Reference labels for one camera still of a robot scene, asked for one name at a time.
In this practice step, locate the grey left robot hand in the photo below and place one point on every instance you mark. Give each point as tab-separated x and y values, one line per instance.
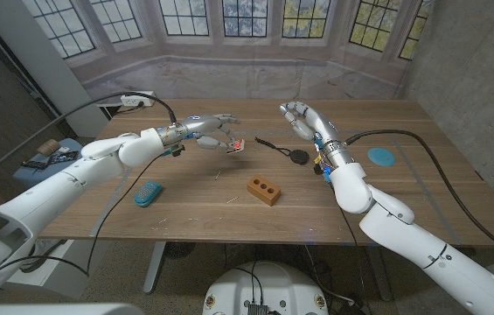
198	124

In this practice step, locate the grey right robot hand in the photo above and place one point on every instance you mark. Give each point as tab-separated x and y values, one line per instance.
321	127

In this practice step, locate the small red white matchbox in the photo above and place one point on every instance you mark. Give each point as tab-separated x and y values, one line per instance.
235	145

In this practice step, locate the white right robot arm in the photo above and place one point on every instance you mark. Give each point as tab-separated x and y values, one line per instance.
404	245

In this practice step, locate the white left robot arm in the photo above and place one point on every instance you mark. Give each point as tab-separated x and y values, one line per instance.
58	197

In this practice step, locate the brown wooden block with holes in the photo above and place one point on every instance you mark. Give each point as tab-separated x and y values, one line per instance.
264	191

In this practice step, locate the printed window backdrop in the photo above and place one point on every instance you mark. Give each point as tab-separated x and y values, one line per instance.
246	79

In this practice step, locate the teal round disc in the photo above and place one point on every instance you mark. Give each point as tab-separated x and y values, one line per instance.
381	156

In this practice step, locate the white power strip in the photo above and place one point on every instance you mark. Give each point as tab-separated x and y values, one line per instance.
135	101

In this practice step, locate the teal handheld calculator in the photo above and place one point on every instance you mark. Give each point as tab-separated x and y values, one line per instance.
148	193

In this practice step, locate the black floor fan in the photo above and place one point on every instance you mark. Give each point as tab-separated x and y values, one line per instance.
178	250

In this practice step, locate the small white gadget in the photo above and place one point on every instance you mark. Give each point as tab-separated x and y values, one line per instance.
64	149

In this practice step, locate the black remote control with buttons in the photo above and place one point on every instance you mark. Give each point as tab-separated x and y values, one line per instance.
64	157

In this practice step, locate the grey metal table leg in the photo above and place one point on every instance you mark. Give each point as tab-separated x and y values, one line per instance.
375	267
155	267

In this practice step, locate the beige twine roll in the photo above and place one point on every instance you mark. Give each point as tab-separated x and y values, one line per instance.
48	147

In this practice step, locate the blue padded stool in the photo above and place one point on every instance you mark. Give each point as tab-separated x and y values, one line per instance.
41	175

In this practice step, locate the white robot torso base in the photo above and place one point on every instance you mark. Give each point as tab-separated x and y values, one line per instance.
266	289

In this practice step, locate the slim black remote control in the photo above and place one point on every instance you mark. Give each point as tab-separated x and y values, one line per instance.
32	164

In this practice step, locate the white robot body edge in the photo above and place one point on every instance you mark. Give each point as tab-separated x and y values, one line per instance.
54	310

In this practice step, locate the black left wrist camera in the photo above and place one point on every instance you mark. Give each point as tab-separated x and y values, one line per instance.
177	150

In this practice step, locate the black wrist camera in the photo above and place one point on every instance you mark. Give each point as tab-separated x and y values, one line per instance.
320	170
177	150

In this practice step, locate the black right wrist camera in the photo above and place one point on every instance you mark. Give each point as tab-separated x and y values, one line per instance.
320	170

